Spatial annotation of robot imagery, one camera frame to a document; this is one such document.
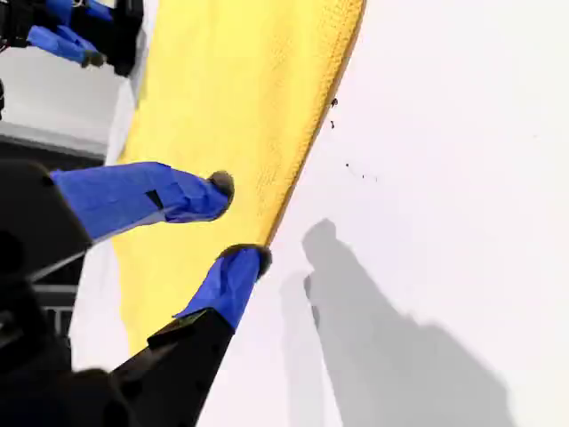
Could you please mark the yellow microfibre towel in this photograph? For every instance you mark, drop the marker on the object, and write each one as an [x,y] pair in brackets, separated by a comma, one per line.
[231,89]

